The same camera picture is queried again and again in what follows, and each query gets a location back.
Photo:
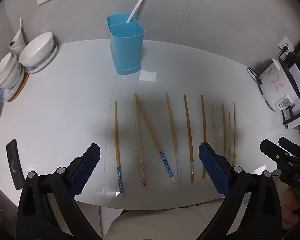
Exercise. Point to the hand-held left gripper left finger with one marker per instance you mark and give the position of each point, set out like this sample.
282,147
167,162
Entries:
86,170

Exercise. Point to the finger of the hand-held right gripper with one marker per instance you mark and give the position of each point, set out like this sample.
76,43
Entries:
288,146
271,151

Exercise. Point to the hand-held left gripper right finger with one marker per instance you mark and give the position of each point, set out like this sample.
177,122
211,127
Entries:
213,170

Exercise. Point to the wooden chopstick orange end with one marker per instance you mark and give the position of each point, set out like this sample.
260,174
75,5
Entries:
188,135

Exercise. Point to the wooden chopstick white end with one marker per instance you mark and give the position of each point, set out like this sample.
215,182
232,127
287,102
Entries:
172,130

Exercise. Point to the wooden chopstick red print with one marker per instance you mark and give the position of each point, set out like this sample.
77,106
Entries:
138,140

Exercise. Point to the blue plastic utensil holder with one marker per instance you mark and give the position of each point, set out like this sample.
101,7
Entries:
126,50

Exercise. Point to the person's right hand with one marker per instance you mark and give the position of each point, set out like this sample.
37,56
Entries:
289,210

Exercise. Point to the white floral rice cooker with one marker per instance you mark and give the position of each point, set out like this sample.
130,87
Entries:
277,82

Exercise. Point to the black remote control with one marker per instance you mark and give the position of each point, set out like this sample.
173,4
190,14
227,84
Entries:
14,165

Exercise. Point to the blue patterned plate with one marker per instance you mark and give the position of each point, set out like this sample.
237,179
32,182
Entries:
6,93

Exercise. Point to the white ribbed plate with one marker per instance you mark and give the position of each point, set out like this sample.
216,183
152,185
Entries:
48,61

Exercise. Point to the large white bowl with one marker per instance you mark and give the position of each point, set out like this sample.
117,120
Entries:
36,50

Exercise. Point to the white slanted ceramic holder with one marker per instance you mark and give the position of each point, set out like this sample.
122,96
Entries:
17,41

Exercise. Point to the white spoon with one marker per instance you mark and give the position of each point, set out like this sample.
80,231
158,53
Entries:
21,24

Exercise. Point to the white plastic chopstick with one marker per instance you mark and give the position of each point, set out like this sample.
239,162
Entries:
137,5

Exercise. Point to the wall socket with plug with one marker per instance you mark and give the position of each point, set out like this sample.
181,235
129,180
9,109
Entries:
286,44

